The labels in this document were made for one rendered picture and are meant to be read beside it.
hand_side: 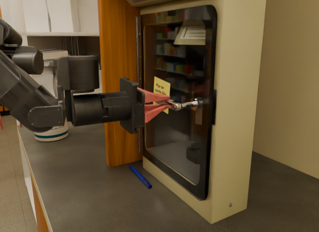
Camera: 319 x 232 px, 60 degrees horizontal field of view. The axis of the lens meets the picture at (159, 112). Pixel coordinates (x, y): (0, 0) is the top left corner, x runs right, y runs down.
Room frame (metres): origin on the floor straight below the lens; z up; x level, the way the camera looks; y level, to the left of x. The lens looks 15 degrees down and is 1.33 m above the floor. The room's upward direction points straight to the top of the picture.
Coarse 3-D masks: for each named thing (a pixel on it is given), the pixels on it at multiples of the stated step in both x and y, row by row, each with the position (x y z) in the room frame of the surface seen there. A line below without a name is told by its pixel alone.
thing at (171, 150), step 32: (160, 32) 0.67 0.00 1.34; (192, 32) 0.57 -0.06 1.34; (160, 64) 0.67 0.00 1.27; (192, 64) 0.56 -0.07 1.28; (192, 96) 0.56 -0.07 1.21; (160, 128) 0.67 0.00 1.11; (192, 128) 0.56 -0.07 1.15; (160, 160) 0.67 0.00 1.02; (192, 160) 0.55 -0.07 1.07; (192, 192) 0.55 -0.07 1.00
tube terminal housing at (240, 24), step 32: (192, 0) 0.59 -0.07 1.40; (224, 0) 0.52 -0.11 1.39; (256, 0) 0.56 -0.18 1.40; (224, 32) 0.52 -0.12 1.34; (256, 32) 0.56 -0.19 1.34; (224, 64) 0.52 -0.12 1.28; (256, 64) 0.57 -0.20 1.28; (224, 96) 0.52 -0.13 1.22; (256, 96) 0.57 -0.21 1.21; (224, 128) 0.53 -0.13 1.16; (224, 160) 0.53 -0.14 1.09; (224, 192) 0.53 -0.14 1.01
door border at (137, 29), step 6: (138, 18) 0.77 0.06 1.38; (138, 24) 0.77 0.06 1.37; (138, 30) 0.77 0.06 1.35; (138, 36) 0.78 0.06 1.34; (138, 42) 0.78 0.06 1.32; (138, 48) 0.78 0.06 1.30; (138, 54) 0.78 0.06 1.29; (138, 60) 0.78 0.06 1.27; (138, 66) 0.78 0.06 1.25; (138, 72) 0.78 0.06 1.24; (138, 138) 0.78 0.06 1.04; (138, 144) 0.78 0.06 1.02
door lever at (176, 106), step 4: (160, 100) 0.57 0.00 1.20; (164, 100) 0.56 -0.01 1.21; (168, 100) 0.55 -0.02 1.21; (172, 100) 0.55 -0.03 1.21; (192, 100) 0.55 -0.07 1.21; (196, 100) 0.55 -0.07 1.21; (160, 104) 0.58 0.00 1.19; (164, 104) 0.56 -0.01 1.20; (168, 104) 0.55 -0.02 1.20; (172, 104) 0.53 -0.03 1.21; (176, 104) 0.52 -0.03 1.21; (180, 104) 0.53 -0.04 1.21; (184, 104) 0.53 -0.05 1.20; (188, 104) 0.54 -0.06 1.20; (192, 104) 0.54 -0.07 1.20; (196, 104) 0.54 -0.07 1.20; (172, 108) 0.53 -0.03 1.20; (176, 108) 0.52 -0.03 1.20; (180, 108) 0.53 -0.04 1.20; (192, 108) 0.55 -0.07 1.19; (196, 108) 0.54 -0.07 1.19
